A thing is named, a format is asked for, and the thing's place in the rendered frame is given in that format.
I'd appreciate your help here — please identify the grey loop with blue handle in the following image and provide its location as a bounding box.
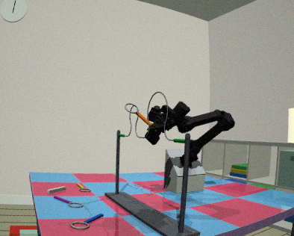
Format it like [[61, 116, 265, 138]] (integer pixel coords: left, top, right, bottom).
[[71, 214, 104, 229]]

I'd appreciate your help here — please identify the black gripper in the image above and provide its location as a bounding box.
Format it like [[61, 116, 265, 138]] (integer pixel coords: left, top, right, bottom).
[[145, 105, 175, 145]]

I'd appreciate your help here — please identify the orange handle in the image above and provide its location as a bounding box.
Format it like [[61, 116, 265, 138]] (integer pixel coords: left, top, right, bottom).
[[125, 103, 148, 125]]

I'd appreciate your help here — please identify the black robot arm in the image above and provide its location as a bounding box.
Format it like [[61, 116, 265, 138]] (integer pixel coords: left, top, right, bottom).
[[147, 101, 235, 167]]

